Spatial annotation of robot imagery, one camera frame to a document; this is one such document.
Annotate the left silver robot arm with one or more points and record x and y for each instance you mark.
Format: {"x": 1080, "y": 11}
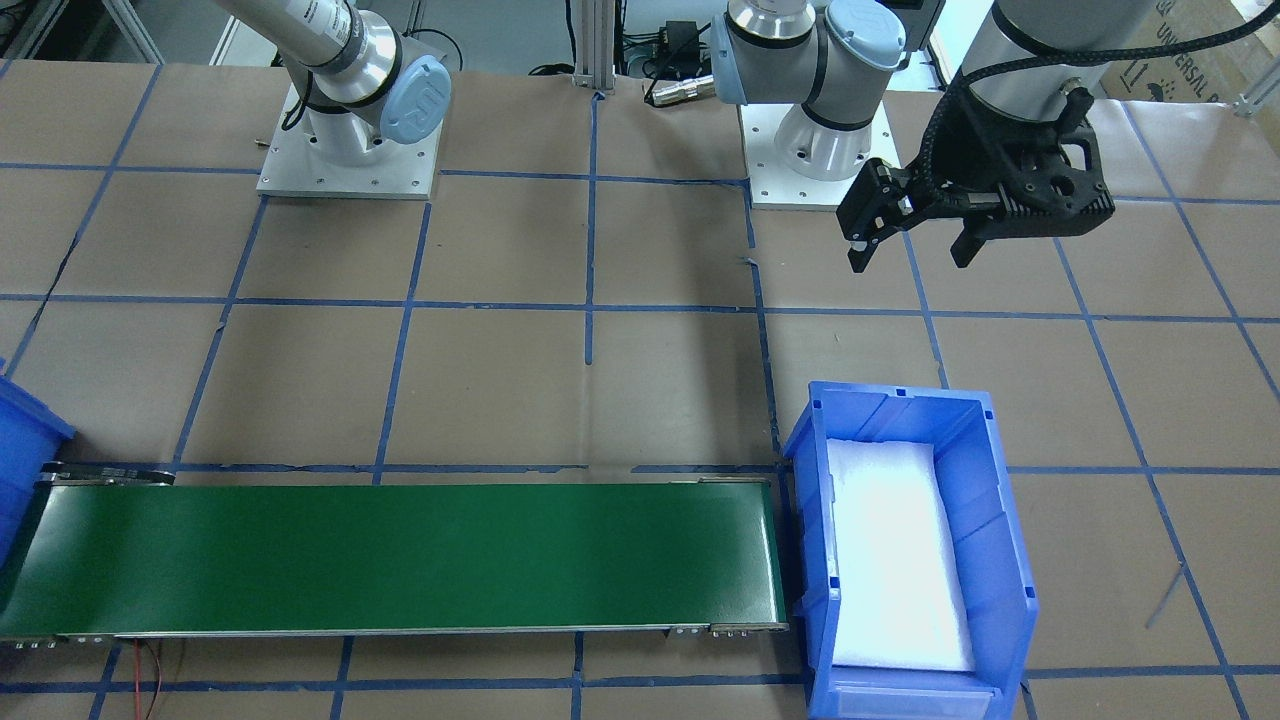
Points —
{"x": 835, "y": 61}

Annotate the aluminium frame post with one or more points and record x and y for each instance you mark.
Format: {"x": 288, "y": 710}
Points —
{"x": 595, "y": 26}

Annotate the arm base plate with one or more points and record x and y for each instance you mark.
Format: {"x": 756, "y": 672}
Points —
{"x": 780, "y": 160}
{"x": 350, "y": 170}

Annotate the blue plastic bin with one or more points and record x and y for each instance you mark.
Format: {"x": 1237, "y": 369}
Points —
{"x": 30, "y": 436}
{"x": 992, "y": 561}

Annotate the cardboard box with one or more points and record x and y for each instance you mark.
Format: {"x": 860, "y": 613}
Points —
{"x": 1218, "y": 74}

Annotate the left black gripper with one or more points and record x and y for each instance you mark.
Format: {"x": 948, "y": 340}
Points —
{"x": 968, "y": 150}

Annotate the white foam pad bin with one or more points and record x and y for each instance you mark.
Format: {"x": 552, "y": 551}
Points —
{"x": 901, "y": 602}

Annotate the green conveyor belt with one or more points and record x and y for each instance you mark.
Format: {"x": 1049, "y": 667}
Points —
{"x": 108, "y": 562}

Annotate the black power adapter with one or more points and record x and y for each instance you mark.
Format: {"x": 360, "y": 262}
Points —
{"x": 679, "y": 42}

